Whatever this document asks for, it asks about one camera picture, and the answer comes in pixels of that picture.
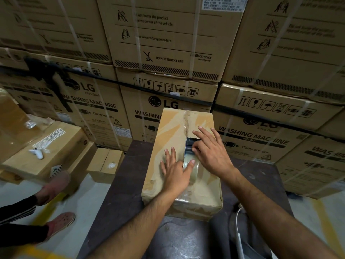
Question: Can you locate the person's left hand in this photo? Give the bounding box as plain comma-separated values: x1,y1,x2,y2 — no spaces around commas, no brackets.
159,147,196,199

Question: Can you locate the person's right hand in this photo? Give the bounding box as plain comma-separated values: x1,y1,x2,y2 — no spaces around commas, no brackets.
190,126,239,184

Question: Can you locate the blue tape dispenser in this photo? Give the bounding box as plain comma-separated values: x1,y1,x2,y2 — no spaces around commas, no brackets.
184,137,201,159

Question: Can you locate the brown taped cardboard box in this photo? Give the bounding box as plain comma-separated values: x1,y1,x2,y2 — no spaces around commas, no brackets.
141,108,224,222

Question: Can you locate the person's left forearm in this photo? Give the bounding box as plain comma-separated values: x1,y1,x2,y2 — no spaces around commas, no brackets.
86,190,178,259

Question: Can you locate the person's right forearm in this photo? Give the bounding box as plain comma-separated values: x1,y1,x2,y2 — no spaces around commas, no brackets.
220,168,340,259

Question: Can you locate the small plain cardboard box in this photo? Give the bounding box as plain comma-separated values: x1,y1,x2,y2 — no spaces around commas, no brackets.
86,147,125,184

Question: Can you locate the cardboard box with arrow label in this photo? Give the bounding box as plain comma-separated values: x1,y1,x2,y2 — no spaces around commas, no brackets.
50,141,97,195

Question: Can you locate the cardboard box with zigzag print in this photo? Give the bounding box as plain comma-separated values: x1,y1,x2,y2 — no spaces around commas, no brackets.
1,121,89,184

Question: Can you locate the plain brown cardboard box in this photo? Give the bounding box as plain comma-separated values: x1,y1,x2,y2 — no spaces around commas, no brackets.
0,88,43,170

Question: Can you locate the white VR headset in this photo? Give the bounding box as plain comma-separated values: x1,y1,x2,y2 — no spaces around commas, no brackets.
235,203,246,259

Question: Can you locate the stack of large printed cartons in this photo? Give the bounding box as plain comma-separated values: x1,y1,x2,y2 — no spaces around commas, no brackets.
0,0,345,200

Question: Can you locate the white handheld controller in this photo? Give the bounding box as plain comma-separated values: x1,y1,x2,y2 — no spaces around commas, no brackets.
28,149,46,160

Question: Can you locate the clear plastic bag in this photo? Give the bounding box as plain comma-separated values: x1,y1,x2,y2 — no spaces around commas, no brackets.
26,114,56,130

